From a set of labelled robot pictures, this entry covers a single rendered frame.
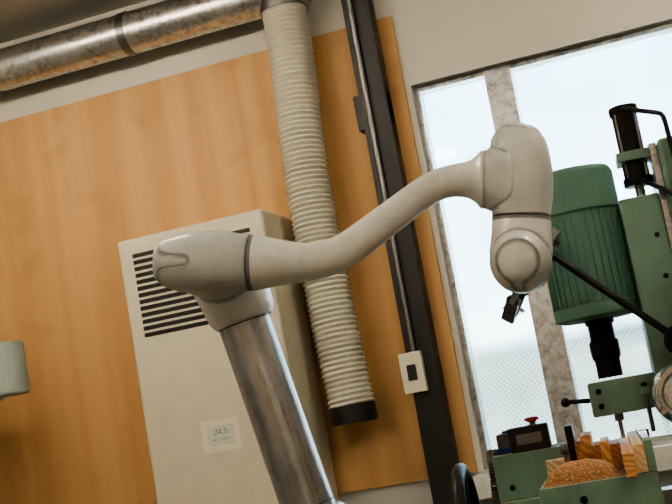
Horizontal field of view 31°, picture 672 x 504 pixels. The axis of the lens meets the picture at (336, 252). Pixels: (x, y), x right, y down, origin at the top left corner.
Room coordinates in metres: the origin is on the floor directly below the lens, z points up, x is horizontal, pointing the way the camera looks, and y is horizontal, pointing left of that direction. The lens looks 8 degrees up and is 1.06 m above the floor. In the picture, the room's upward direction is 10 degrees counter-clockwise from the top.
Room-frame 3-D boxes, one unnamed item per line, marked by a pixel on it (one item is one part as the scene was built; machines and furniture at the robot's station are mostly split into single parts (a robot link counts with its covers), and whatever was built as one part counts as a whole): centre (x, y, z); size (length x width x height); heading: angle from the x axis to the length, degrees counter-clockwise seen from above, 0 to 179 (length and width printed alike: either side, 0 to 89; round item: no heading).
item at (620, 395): (2.52, -0.53, 1.03); 0.14 x 0.07 x 0.09; 79
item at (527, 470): (2.53, -0.31, 0.91); 0.15 x 0.14 x 0.09; 169
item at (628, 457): (2.46, -0.50, 0.92); 0.67 x 0.02 x 0.04; 169
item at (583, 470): (2.26, -0.37, 0.92); 0.14 x 0.09 x 0.04; 79
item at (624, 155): (2.50, -0.65, 1.53); 0.08 x 0.08 x 0.17; 79
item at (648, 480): (2.51, -0.40, 0.87); 0.61 x 0.30 x 0.06; 169
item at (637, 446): (2.48, -0.52, 0.92); 0.60 x 0.02 x 0.05; 169
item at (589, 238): (2.53, -0.51, 1.35); 0.18 x 0.18 x 0.31
